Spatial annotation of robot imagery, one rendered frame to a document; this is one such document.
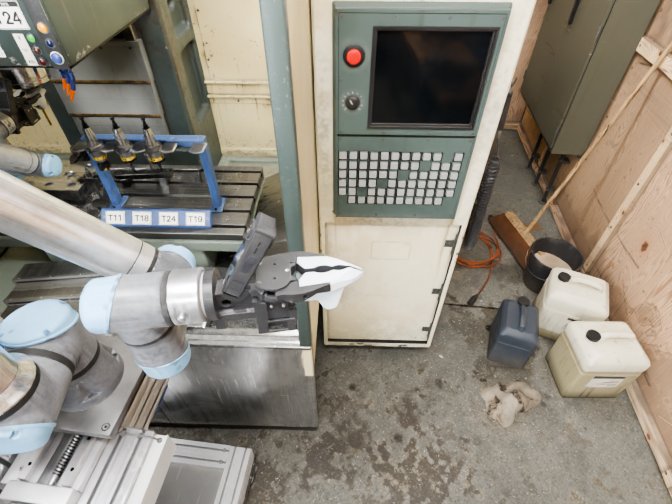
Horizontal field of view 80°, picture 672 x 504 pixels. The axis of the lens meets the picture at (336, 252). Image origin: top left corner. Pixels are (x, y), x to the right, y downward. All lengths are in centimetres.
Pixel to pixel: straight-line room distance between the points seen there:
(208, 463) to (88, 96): 176
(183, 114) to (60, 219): 162
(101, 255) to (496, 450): 193
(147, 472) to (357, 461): 123
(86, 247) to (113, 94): 166
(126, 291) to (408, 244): 127
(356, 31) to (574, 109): 206
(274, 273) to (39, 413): 47
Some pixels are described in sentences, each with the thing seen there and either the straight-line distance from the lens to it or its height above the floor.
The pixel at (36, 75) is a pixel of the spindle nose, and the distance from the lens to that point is 182.
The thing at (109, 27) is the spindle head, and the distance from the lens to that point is 175.
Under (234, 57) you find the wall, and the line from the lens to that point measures 244.
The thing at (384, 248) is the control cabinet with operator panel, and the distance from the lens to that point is 167.
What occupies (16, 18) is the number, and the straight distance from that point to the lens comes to 154.
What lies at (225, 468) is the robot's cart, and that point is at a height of 23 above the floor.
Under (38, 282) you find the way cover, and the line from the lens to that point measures 208.
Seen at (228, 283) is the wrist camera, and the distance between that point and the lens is 53.
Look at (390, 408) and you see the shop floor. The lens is 218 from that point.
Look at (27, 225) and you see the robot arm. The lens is 68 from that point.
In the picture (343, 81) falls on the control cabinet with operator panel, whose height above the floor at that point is 153.
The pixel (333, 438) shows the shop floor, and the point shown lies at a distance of 211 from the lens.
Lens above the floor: 198
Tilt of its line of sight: 45 degrees down
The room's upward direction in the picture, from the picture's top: straight up
